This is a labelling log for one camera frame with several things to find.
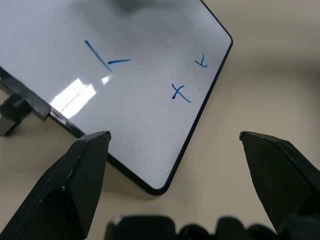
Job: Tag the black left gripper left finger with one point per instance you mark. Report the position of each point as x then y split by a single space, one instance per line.
65 190

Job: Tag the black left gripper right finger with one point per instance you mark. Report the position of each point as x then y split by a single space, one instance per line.
282 180

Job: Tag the black whiteboard stand clamp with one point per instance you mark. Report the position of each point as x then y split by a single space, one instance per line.
17 100

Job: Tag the black-framed whiteboard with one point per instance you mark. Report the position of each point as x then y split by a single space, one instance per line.
130 87

